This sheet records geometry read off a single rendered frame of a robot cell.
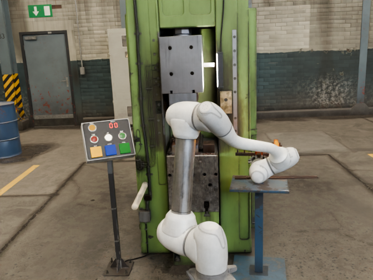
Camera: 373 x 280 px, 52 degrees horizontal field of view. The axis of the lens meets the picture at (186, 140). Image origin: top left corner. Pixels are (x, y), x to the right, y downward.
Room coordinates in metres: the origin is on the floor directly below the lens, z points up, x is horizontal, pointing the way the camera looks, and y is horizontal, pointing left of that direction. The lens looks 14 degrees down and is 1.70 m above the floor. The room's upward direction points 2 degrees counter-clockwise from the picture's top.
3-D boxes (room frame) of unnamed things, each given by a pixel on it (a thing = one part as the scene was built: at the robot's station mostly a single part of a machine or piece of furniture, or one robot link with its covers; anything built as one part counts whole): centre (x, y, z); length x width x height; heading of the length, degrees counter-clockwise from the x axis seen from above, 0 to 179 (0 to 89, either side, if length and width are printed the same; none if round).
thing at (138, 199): (2.72, 0.37, 0.62); 0.44 x 0.05 x 0.05; 176
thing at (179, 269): (2.73, 0.02, 0.01); 0.58 x 0.39 x 0.01; 86
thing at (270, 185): (2.61, -0.51, 0.72); 0.40 x 0.30 x 0.02; 78
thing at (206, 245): (1.67, -0.09, 0.77); 0.18 x 0.16 x 0.22; 50
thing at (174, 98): (2.99, 0.00, 1.32); 0.42 x 0.20 x 0.10; 176
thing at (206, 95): (3.31, -0.07, 1.37); 0.41 x 0.10 x 0.91; 86
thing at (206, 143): (2.83, -0.17, 0.95); 0.12 x 0.08 x 0.06; 176
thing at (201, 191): (3.00, -0.06, 0.69); 0.56 x 0.38 x 0.45; 176
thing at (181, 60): (2.99, -0.04, 1.56); 0.42 x 0.39 x 0.40; 176
